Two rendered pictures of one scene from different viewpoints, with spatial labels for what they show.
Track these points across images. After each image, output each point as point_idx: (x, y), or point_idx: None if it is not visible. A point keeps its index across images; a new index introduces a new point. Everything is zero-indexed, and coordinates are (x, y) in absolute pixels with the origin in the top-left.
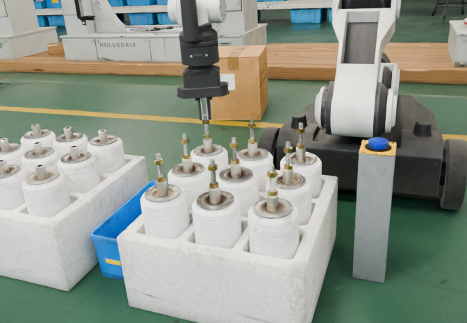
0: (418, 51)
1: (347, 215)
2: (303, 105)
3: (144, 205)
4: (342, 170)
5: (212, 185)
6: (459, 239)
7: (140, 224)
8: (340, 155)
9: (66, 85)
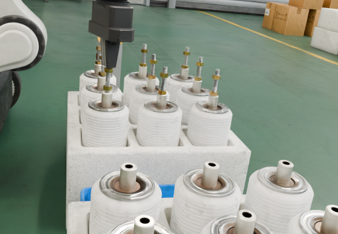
0: None
1: (24, 146)
2: None
3: (232, 114)
4: (1, 112)
5: (200, 77)
6: (45, 111)
7: (223, 146)
8: (0, 97)
9: None
